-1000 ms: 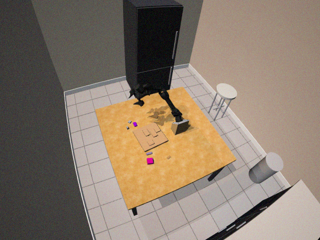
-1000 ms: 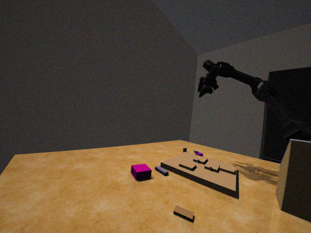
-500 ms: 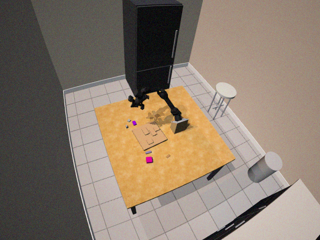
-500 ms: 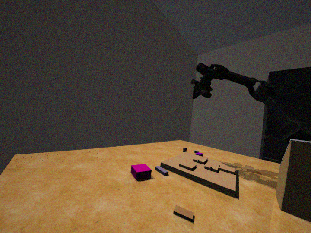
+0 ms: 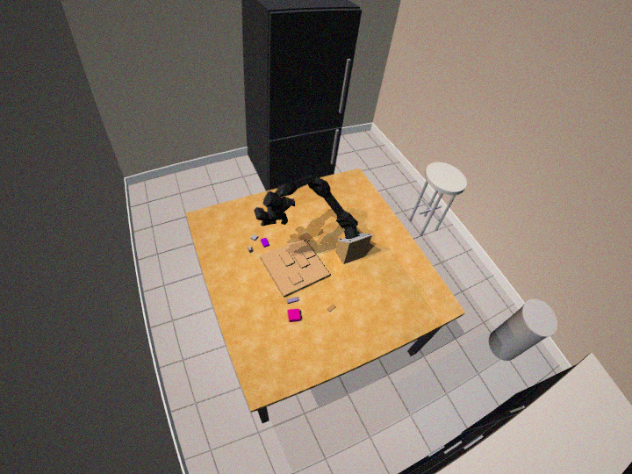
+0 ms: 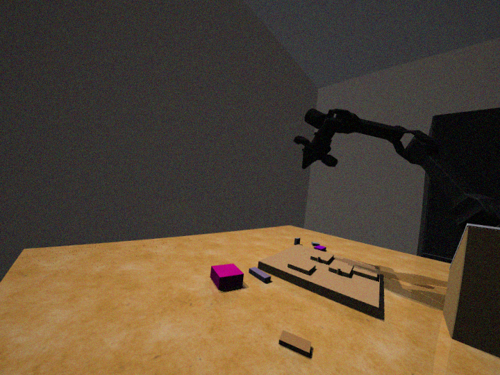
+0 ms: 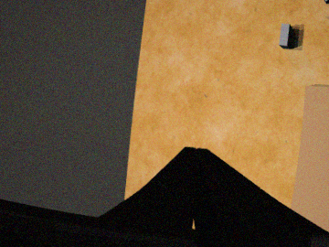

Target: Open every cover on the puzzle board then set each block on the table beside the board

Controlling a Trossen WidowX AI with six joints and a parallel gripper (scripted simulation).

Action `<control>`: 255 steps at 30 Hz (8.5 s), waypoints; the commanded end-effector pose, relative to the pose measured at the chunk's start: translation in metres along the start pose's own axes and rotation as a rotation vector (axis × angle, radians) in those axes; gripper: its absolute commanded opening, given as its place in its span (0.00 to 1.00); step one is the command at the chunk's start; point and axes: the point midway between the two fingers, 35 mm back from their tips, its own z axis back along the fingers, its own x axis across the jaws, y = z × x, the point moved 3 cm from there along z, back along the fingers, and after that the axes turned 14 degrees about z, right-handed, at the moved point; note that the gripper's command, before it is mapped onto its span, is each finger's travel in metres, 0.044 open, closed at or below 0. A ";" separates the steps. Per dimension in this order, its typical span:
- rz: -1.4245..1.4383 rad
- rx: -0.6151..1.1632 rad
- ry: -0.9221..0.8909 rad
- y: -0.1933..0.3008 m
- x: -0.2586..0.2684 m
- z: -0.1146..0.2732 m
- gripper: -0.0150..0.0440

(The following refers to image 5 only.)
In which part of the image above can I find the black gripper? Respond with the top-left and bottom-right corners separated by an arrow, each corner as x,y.
254,207 -> 288,226

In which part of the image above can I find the magenta block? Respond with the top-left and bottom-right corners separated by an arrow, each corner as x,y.
288,309 -> 300,322

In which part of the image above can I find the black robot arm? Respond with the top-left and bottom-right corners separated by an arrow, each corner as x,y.
263,175 -> 360,239

